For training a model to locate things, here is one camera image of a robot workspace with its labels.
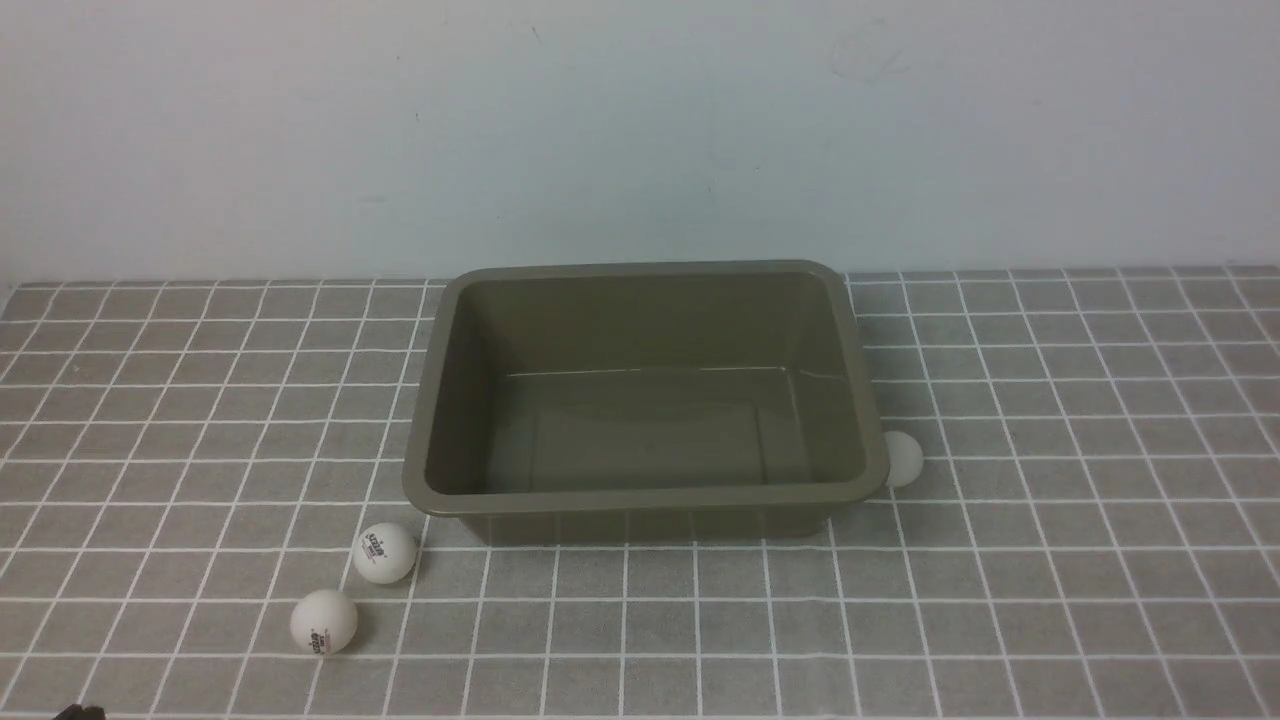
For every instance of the white ball with logo lower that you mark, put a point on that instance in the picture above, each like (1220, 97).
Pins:
(324, 622)

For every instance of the olive green plastic bin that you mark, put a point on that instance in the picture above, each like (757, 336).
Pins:
(644, 403)

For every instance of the white ball with logo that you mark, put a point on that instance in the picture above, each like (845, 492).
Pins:
(324, 622)
(384, 553)

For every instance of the grey checkered tablecloth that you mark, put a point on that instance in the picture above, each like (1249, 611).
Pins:
(1094, 533)

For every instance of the plain white table-tennis ball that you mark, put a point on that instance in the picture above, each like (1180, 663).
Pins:
(906, 458)

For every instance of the white ball with logo upper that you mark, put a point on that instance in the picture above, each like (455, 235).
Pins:
(384, 553)

